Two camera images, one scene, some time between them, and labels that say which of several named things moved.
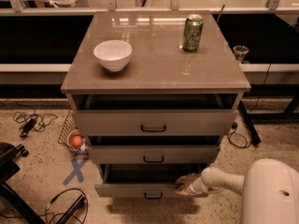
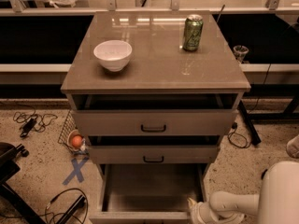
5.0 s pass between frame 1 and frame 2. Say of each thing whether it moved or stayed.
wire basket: stayed
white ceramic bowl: stayed
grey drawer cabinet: stayed
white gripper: moved
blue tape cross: stayed
